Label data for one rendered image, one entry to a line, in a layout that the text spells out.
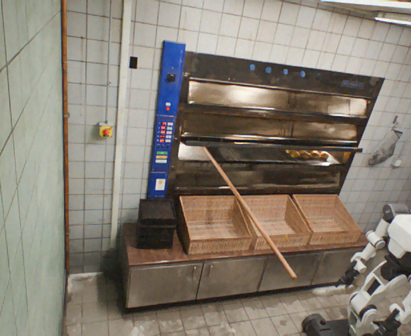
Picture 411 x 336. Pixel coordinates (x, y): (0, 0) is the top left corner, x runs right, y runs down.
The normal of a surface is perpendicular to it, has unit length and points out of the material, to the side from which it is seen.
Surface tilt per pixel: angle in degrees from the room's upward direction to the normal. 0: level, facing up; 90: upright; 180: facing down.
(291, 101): 70
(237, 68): 90
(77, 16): 90
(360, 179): 90
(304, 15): 90
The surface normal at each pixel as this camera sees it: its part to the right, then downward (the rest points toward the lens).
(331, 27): 0.29, 0.46
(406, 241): -0.96, -0.04
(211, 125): 0.34, 0.13
